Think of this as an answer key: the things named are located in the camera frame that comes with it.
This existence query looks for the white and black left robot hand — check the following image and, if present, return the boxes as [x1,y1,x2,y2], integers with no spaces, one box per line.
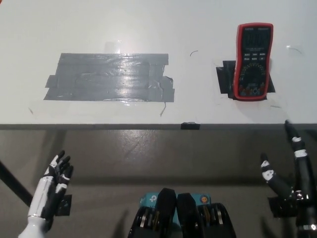
[19,150,74,238]

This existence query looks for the black robot torso teal tops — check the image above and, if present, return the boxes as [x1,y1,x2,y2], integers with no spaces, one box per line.
[127,187,236,238]

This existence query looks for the red digital multimeter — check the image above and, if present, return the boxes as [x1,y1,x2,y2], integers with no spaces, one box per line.
[232,23,274,101]

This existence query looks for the black metal table leg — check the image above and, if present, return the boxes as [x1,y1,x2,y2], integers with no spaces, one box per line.
[0,160,34,208]

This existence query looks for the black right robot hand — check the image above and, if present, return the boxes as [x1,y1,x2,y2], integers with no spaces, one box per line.
[260,120,317,228]

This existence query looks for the small black tape strip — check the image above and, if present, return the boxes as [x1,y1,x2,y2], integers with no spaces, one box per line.
[180,121,201,130]

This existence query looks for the grey duct tape patch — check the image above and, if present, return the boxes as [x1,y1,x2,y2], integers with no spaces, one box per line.
[43,52,176,103]

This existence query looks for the black tape patch on table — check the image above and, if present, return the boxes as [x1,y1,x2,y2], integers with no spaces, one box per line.
[215,60,276,100]

